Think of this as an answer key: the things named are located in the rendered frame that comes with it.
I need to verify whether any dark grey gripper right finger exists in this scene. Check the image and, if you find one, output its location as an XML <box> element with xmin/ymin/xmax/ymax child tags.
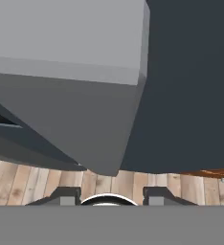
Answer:
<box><xmin>142</xmin><ymin>186</ymin><xmax>200</xmax><ymax>207</ymax></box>

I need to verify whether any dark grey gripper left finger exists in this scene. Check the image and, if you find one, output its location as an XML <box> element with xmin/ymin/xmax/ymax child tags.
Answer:
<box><xmin>25</xmin><ymin>186</ymin><xmax>82</xmax><ymax>207</ymax></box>

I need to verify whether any grey fridge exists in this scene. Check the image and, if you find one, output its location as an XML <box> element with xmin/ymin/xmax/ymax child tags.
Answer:
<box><xmin>0</xmin><ymin>0</ymin><xmax>151</xmax><ymax>177</ymax></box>

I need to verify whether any white and black round thing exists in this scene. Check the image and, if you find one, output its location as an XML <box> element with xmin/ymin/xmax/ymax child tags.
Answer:
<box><xmin>79</xmin><ymin>192</ymin><xmax>140</xmax><ymax>207</ymax></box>

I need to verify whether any dark grey cupboard run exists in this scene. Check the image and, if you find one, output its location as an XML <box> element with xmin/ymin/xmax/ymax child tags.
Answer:
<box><xmin>0</xmin><ymin>96</ymin><xmax>87</xmax><ymax>172</ymax></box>

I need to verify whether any dark grey cupboard panel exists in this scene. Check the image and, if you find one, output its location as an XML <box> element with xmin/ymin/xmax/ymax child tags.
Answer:
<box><xmin>119</xmin><ymin>0</ymin><xmax>224</xmax><ymax>175</ymax></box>

